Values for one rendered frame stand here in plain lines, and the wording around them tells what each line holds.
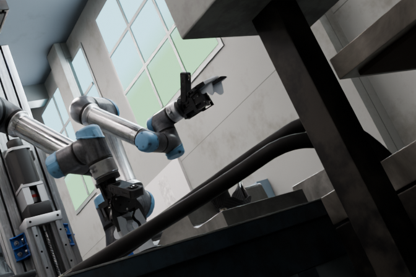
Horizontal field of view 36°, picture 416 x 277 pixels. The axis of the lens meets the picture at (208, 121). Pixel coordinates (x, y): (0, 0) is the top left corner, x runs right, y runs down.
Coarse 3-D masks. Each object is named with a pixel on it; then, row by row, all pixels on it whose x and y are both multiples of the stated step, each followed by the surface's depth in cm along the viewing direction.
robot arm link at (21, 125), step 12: (12, 108) 211; (12, 120) 209; (24, 120) 209; (12, 132) 210; (24, 132) 207; (36, 132) 205; (48, 132) 205; (36, 144) 206; (48, 144) 203; (60, 144) 201
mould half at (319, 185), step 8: (312, 176) 177; (320, 176) 175; (296, 184) 180; (304, 184) 178; (312, 184) 177; (320, 184) 175; (328, 184) 174; (304, 192) 178; (312, 192) 177; (320, 192) 175; (328, 192) 174; (312, 200) 177
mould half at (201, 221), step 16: (256, 192) 166; (288, 192) 155; (208, 208) 156; (240, 208) 145; (256, 208) 147; (272, 208) 150; (176, 224) 155; (192, 224) 151; (208, 224) 146; (224, 224) 141; (160, 240) 162; (176, 240) 156
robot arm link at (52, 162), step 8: (72, 144) 185; (56, 152) 187; (64, 152) 185; (72, 152) 184; (48, 160) 187; (56, 160) 185; (64, 160) 184; (72, 160) 184; (48, 168) 186; (56, 168) 186; (64, 168) 185; (72, 168) 186; (80, 168) 190; (88, 168) 193; (56, 176) 188; (64, 176) 189
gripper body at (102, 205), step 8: (104, 176) 181; (112, 176) 181; (96, 184) 186; (104, 184) 184; (104, 192) 184; (112, 200) 179; (120, 200) 180; (128, 200) 182; (104, 208) 183; (120, 208) 179; (128, 208) 181; (104, 216) 184
